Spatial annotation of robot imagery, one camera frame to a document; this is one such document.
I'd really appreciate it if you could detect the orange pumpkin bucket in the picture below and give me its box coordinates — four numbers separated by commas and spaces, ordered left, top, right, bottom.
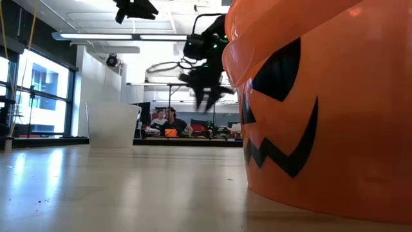
221, 0, 412, 225

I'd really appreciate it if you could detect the black tripod stand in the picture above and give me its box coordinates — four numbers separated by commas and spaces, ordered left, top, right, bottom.
27, 84, 37, 137

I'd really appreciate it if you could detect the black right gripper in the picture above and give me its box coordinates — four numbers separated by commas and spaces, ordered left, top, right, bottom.
178, 32, 236, 113

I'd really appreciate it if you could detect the black background gantry frame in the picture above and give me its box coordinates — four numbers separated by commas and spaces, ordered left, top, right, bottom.
166, 82, 217, 130

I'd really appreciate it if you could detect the black metal stand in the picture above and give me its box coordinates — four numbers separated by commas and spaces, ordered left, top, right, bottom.
0, 95, 29, 138

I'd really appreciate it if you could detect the black right arm cable loop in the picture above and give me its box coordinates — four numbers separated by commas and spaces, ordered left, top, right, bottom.
145, 60, 194, 74

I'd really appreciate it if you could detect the yellow hanging cord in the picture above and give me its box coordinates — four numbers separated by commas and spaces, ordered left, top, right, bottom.
17, 0, 40, 97
0, 0, 10, 61

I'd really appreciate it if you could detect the large glass window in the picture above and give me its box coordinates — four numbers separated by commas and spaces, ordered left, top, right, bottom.
0, 44, 79, 138

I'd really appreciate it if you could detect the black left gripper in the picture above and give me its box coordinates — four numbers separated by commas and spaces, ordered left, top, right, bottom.
112, 0, 160, 25

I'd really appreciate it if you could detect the white skull bucket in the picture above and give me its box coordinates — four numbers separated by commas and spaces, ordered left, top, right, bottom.
85, 102, 143, 149

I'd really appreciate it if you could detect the fluorescent ceiling light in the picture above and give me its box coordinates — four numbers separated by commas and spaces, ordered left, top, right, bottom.
51, 31, 188, 42

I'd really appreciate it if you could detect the person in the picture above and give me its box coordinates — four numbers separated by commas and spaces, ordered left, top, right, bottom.
162, 106, 194, 138
149, 109, 169, 131

